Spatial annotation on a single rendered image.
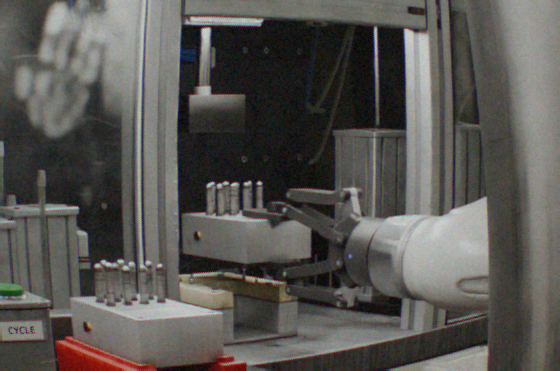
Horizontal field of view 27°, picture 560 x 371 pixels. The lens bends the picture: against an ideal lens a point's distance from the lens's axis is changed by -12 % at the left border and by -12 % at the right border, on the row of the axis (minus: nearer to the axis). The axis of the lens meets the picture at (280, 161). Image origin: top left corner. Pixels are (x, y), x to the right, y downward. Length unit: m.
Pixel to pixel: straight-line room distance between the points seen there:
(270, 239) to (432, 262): 0.30
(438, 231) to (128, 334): 0.34
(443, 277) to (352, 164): 0.55
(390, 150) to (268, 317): 0.32
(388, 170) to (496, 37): 0.98
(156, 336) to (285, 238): 0.43
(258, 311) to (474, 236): 0.44
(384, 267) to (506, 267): 0.55
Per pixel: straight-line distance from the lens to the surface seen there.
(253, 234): 1.48
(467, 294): 1.23
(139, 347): 1.10
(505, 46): 0.78
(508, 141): 0.77
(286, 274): 1.48
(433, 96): 1.57
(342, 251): 1.41
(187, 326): 1.13
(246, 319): 1.62
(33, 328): 1.08
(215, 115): 1.58
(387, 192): 1.75
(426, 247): 1.26
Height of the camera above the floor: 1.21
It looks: 3 degrees down
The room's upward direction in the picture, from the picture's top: straight up
